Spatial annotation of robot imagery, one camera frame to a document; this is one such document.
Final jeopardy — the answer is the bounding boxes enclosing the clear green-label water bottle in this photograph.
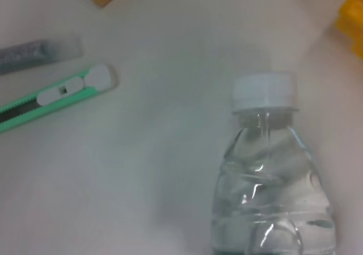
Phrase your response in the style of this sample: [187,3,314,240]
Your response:
[210,71,337,255]

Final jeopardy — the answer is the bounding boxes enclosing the mint green utility knife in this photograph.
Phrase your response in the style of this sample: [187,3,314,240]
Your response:
[0,64,119,134]

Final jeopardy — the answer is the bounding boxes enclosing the grey glitter pen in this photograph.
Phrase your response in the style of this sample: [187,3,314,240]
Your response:
[0,37,85,75]

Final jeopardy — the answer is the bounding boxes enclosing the yellow plastic bin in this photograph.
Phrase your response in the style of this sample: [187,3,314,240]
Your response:
[334,0,363,58]

